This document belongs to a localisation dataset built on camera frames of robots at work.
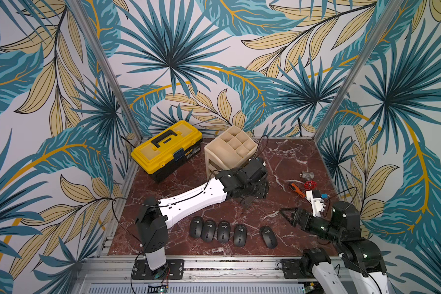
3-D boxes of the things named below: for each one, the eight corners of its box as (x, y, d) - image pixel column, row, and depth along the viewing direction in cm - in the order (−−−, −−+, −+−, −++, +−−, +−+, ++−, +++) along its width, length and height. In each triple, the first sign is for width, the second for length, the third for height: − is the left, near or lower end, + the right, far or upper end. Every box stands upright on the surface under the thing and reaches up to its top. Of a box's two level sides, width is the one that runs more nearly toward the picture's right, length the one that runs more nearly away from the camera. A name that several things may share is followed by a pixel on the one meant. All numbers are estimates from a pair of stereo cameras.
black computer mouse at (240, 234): (234, 246, 81) (234, 245, 79) (233, 226, 87) (234, 224, 85) (247, 246, 81) (247, 245, 79) (245, 226, 87) (246, 224, 85)
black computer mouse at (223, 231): (217, 242, 82) (217, 241, 80) (217, 222, 88) (217, 220, 85) (230, 242, 82) (230, 241, 80) (229, 222, 88) (229, 220, 86)
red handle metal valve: (304, 189, 99) (306, 185, 96) (299, 174, 105) (301, 171, 102) (316, 189, 99) (319, 186, 96) (310, 175, 105) (313, 171, 102)
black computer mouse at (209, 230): (201, 242, 82) (201, 240, 80) (203, 222, 88) (202, 220, 86) (215, 242, 82) (215, 240, 80) (216, 222, 88) (215, 220, 86)
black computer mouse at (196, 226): (189, 237, 83) (188, 236, 81) (191, 219, 89) (190, 217, 87) (201, 237, 83) (201, 236, 81) (203, 219, 89) (202, 217, 87)
